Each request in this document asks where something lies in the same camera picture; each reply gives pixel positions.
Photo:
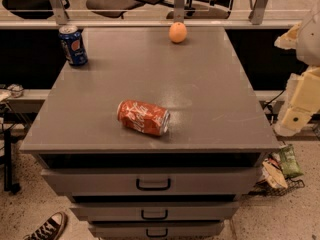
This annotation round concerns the black drawer handle middle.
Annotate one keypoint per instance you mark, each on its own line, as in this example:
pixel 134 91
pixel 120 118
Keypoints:
pixel 154 215

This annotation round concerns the black drawer handle top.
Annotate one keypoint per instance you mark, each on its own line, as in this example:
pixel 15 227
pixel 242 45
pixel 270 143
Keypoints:
pixel 153 185

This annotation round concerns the black white sneaker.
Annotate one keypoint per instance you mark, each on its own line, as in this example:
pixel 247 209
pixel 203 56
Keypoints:
pixel 51 229

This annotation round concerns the grey drawer cabinet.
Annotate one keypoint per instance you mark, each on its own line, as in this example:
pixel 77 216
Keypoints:
pixel 152 139

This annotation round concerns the black drawer handle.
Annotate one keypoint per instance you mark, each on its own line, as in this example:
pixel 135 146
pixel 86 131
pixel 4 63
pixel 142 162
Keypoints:
pixel 156 232
pixel 153 185
pixel 154 215

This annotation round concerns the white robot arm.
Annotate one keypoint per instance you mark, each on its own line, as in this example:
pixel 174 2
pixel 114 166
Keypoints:
pixel 308 46

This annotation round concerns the orange fruit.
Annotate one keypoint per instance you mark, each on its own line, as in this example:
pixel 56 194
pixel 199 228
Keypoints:
pixel 177 32

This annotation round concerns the blue pepsi can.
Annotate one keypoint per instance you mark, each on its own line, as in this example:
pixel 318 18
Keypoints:
pixel 72 44

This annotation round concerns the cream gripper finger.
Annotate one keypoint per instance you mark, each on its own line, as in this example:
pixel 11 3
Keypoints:
pixel 289 39
pixel 291 121

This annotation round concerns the red coke can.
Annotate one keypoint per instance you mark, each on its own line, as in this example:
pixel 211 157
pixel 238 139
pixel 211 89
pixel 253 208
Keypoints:
pixel 143 117

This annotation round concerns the green snack bag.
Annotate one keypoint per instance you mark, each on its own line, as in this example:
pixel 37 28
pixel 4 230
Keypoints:
pixel 288 162

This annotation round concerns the black office chair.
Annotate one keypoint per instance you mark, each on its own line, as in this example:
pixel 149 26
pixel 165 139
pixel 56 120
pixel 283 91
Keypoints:
pixel 32 9

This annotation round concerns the dark office chair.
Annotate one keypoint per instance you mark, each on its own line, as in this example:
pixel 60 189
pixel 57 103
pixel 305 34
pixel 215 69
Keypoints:
pixel 112 8

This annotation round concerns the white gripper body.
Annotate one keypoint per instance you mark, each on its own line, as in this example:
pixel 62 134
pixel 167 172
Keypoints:
pixel 310 40

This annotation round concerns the black wire basket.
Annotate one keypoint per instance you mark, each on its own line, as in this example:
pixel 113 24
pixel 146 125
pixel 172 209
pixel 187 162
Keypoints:
pixel 264 189

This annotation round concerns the black drawer handle bottom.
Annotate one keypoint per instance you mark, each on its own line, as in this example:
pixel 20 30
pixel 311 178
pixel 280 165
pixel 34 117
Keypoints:
pixel 156 232

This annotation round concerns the tan snack packet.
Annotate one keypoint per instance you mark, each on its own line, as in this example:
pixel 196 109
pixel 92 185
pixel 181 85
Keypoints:
pixel 273 176

